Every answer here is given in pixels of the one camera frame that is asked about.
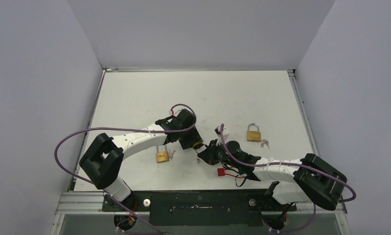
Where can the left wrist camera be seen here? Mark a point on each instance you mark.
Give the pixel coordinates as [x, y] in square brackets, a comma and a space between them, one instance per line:
[173, 112]

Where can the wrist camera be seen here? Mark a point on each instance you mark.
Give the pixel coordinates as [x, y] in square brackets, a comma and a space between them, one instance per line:
[222, 133]
[173, 112]

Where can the brass padlock short shackle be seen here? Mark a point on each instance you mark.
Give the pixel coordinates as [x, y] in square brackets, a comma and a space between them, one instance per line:
[253, 133]

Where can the red cable lock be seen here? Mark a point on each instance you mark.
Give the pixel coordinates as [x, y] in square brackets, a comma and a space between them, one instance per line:
[223, 172]

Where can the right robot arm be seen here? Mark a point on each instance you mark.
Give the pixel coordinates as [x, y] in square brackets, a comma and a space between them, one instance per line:
[308, 179]

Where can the keys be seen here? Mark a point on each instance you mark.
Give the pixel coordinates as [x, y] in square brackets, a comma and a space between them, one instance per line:
[171, 154]
[264, 143]

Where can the keys beside long-shackle padlock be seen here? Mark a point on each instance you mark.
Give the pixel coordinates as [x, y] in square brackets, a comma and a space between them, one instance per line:
[171, 154]

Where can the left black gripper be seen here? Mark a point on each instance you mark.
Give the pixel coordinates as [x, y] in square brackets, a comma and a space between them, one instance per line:
[194, 138]

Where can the brass padlock long shackle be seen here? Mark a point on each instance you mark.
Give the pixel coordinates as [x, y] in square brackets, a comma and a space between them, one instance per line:
[162, 154]

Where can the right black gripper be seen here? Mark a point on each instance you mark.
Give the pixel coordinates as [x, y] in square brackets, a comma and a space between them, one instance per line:
[211, 153]

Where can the yellow black padlock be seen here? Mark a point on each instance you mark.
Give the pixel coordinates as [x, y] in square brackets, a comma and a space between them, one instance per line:
[197, 145]

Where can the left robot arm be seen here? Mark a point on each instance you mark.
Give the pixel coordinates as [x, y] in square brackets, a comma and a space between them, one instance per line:
[103, 159]

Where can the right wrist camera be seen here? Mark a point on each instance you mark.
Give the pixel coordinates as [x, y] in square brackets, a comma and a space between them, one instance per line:
[222, 133]

